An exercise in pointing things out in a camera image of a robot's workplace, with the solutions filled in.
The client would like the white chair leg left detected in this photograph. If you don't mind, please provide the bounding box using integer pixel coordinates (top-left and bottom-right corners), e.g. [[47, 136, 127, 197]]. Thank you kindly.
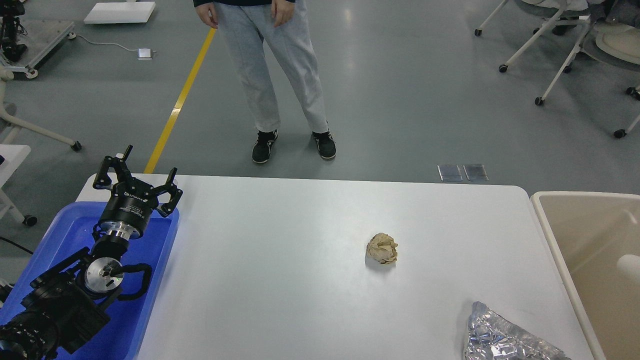
[[0, 67, 83, 152]]

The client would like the crumpled brown paper ball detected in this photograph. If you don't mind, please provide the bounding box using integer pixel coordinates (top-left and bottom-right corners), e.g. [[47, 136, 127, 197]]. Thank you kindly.
[[365, 232, 399, 265]]

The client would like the right metal floor plate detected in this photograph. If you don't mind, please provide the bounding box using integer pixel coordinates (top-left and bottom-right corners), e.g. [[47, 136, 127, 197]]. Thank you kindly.
[[462, 164, 489, 182]]

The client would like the beige plastic bin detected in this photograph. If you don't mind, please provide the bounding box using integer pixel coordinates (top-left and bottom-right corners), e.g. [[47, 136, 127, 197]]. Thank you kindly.
[[530, 191, 640, 360]]

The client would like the metal floor plate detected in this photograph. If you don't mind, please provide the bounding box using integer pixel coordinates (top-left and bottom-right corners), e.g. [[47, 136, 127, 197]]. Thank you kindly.
[[438, 164, 463, 182], [462, 164, 489, 182]]

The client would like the crumpled silver foil bag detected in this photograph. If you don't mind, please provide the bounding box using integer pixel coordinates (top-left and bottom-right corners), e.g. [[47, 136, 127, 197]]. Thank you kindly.
[[463, 301, 570, 360]]

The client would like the white chair far right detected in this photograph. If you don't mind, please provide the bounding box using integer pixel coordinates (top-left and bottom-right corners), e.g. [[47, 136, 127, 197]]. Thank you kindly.
[[587, 0, 640, 139]]

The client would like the left metal floor plate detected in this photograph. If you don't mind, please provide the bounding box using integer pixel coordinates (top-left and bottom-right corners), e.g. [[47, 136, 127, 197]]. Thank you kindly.
[[438, 164, 463, 182]]

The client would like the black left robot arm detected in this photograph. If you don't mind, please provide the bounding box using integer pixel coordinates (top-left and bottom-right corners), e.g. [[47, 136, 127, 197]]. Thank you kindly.
[[1, 145, 184, 360]]

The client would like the white paper cup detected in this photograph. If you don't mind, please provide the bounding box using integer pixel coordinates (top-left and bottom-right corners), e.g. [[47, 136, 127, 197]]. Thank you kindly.
[[615, 254, 640, 278]]

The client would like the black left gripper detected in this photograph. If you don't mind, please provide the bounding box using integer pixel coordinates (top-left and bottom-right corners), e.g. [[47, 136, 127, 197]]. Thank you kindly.
[[93, 145, 183, 239]]

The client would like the white rolling chair frame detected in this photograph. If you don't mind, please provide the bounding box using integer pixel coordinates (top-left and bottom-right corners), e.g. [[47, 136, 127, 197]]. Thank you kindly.
[[498, 0, 591, 106]]

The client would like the small white power adapter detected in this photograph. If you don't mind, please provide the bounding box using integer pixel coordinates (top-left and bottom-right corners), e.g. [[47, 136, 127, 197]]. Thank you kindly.
[[137, 48, 153, 60]]

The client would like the grey wheeled platform cart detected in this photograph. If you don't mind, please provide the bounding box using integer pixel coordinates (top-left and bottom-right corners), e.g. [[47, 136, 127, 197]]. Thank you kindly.
[[0, 0, 76, 81]]

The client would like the white floor cable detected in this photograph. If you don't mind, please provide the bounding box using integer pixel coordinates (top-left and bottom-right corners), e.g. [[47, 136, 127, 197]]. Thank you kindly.
[[75, 34, 140, 53]]

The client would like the blue plastic bin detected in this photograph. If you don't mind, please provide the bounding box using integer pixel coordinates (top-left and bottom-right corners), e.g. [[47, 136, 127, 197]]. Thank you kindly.
[[0, 201, 180, 360]]

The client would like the person in grey pants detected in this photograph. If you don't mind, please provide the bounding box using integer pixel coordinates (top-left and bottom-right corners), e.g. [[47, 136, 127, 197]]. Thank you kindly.
[[193, 0, 337, 164]]

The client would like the white flat floor board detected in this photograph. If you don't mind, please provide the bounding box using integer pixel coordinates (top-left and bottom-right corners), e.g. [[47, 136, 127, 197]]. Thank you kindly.
[[83, 1, 156, 25]]

